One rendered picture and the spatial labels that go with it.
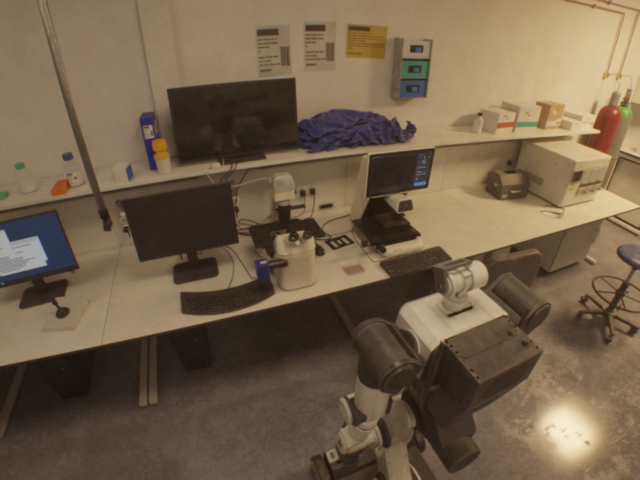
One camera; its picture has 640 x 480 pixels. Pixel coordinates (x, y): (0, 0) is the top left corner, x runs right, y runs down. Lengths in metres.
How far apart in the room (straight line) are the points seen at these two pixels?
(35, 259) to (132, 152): 0.83
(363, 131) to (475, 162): 1.30
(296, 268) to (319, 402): 0.92
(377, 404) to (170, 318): 1.19
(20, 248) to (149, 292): 0.69
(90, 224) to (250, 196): 1.04
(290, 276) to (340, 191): 1.00
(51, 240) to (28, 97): 0.84
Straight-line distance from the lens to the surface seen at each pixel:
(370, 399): 0.91
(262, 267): 1.68
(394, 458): 1.65
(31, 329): 2.16
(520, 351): 0.87
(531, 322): 1.01
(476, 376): 0.78
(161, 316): 1.86
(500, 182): 3.10
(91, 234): 2.51
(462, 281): 0.84
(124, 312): 1.97
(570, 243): 3.70
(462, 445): 1.13
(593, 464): 2.59
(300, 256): 1.72
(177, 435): 2.32
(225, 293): 1.85
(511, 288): 1.04
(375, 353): 0.77
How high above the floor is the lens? 1.96
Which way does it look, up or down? 33 degrees down
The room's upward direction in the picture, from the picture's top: straight up
